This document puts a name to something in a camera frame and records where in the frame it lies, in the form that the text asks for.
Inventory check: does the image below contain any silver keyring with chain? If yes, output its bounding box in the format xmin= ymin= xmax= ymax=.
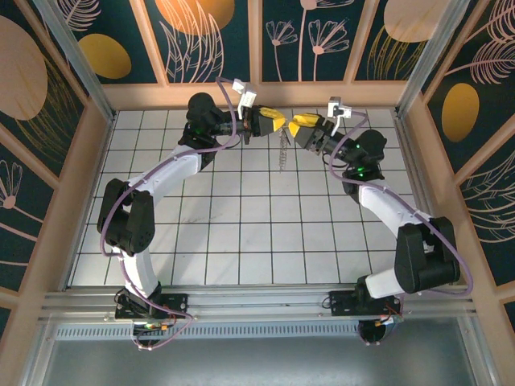
xmin=277 ymin=126 xmax=291 ymax=174

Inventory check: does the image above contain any grey metal sheet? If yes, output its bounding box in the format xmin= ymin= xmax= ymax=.
xmin=23 ymin=317 xmax=496 ymax=386

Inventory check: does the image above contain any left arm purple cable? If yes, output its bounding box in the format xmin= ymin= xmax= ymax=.
xmin=98 ymin=76 xmax=242 ymax=351

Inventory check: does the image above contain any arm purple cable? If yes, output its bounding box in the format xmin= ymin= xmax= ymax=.
xmin=328 ymin=110 xmax=475 ymax=322
xmin=98 ymin=76 xmax=242 ymax=351

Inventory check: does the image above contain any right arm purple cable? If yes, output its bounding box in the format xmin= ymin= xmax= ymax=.
xmin=328 ymin=110 xmax=475 ymax=322

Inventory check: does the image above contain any aluminium side rail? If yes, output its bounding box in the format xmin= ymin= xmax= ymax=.
xmin=392 ymin=110 xmax=450 ymax=289

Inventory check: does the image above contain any aluminium corner post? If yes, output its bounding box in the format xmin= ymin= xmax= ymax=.
xmin=396 ymin=0 xmax=472 ymax=117
xmin=31 ymin=0 xmax=118 ymax=124

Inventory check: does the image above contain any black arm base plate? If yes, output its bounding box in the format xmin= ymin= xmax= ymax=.
xmin=114 ymin=292 xmax=190 ymax=322
xmin=328 ymin=289 xmax=399 ymax=318

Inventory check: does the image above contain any aluminium mounting rail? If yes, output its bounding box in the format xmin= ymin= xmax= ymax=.
xmin=38 ymin=281 xmax=478 ymax=325

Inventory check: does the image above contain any small circuit board with wires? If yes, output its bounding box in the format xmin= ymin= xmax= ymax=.
xmin=132 ymin=320 xmax=178 ymax=335
xmin=377 ymin=310 xmax=404 ymax=326

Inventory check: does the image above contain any perforated grey cable duct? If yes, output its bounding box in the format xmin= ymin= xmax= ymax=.
xmin=54 ymin=322 xmax=363 ymax=342

